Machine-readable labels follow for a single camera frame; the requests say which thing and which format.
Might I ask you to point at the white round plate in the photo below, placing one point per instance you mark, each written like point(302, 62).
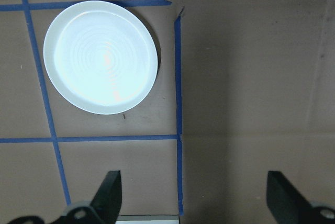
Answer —
point(100, 57)

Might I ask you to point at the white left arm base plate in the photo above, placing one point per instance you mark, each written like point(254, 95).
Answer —
point(149, 220)

